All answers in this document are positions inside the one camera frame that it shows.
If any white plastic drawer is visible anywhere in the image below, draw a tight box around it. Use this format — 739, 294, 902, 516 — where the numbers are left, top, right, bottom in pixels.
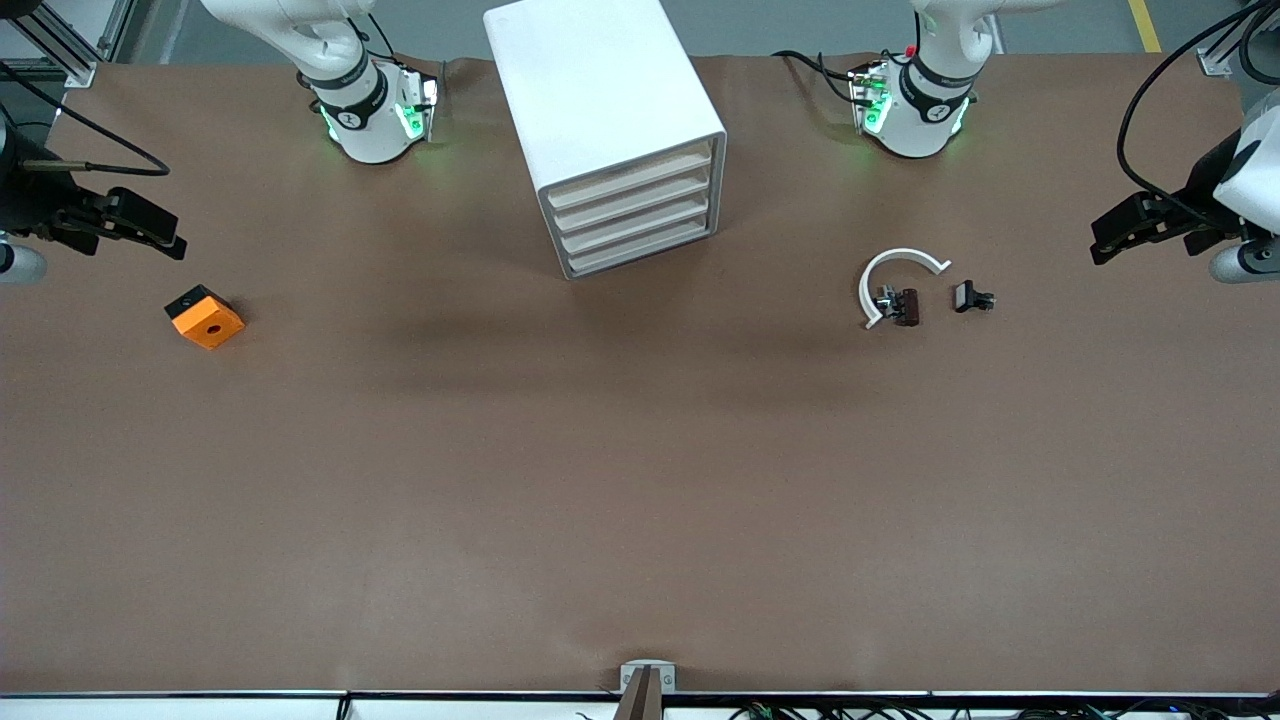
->
545, 140, 715, 213
556, 188, 717, 257
562, 212, 721, 280
550, 164, 715, 235

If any orange black button housing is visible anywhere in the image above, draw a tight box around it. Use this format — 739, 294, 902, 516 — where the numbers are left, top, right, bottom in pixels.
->
164, 284, 246, 351

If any white drawer cabinet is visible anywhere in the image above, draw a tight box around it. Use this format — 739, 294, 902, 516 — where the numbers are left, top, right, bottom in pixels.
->
483, 0, 728, 282

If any dark brown small component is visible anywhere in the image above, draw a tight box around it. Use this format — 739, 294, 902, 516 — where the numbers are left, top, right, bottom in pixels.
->
875, 286, 921, 328

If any metal base connector plate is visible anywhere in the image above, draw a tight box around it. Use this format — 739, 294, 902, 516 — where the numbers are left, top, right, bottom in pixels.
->
395, 62, 443, 143
848, 60, 893, 136

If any brown table mat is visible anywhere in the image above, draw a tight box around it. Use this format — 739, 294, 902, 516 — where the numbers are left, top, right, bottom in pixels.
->
0, 52, 1280, 696

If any aluminium frame post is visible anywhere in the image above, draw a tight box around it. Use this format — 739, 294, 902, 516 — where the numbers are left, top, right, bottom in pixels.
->
1197, 0, 1280, 78
0, 0, 136, 89

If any white curved plastic ring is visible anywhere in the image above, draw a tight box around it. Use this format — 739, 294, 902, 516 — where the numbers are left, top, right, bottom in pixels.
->
858, 247, 953, 331

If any black base cable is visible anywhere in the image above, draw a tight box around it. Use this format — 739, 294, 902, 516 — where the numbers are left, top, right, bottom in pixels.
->
345, 8, 401, 66
770, 48, 863, 106

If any grey metal edge bracket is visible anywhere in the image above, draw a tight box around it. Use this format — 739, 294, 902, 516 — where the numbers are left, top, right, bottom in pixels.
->
619, 660, 677, 696

